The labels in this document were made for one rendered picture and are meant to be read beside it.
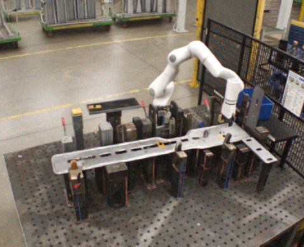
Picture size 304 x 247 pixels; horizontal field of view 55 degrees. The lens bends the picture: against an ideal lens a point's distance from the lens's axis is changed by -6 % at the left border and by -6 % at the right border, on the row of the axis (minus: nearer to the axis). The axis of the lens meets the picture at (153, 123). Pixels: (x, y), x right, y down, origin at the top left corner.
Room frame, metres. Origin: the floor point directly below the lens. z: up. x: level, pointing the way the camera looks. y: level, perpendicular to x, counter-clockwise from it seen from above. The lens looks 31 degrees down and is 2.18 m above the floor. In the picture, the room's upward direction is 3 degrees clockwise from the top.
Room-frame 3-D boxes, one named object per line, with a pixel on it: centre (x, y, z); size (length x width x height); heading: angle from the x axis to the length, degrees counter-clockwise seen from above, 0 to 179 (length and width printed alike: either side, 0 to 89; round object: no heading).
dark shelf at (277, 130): (2.23, -0.81, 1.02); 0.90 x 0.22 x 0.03; 23
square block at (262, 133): (1.86, -0.79, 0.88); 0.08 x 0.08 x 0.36; 23
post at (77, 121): (1.82, 0.53, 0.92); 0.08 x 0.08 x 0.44; 23
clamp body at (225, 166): (1.66, -0.51, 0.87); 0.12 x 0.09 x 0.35; 23
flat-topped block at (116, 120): (1.92, 0.29, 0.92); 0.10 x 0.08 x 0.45; 113
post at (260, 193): (1.59, -0.77, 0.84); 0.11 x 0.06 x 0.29; 23
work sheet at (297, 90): (2.00, -1.03, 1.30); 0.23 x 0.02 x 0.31; 23
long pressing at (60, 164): (1.68, -0.04, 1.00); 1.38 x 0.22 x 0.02; 113
